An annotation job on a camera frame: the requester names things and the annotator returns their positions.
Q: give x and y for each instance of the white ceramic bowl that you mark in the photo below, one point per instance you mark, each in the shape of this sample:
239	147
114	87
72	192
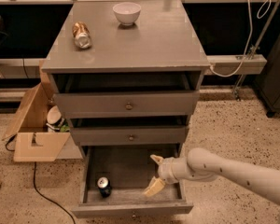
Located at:
127	13

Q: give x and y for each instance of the grey wooden drawer cabinet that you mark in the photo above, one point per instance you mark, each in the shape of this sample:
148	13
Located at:
161	40

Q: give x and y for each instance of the brown can lying down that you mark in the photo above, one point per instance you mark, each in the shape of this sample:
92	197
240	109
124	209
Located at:
81	35

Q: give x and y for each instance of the dark grey side cabinet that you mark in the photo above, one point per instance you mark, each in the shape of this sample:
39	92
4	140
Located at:
267	82

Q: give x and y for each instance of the grey middle drawer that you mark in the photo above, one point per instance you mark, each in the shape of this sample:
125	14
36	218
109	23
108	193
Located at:
130	131

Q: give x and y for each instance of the metal diagonal pole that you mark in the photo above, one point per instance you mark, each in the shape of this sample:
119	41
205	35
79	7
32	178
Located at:
248	55

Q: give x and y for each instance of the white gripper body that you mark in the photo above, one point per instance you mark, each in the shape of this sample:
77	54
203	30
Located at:
165	171

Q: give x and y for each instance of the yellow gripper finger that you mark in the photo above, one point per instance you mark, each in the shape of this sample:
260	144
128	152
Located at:
157	159
155	186

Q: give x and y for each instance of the grey drawer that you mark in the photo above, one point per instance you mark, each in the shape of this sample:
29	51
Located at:
125	95
130	131
129	170

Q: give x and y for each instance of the grey top drawer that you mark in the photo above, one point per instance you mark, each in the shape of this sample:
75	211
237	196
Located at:
125	95

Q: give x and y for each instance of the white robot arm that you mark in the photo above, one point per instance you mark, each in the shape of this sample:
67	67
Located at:
203	165

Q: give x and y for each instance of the white item in box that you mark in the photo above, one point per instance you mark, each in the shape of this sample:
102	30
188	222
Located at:
54	119

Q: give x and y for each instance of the open cardboard box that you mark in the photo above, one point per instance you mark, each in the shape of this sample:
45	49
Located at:
33	141

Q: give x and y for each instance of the grey bottom drawer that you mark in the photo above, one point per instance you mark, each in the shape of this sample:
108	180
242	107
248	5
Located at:
129	170

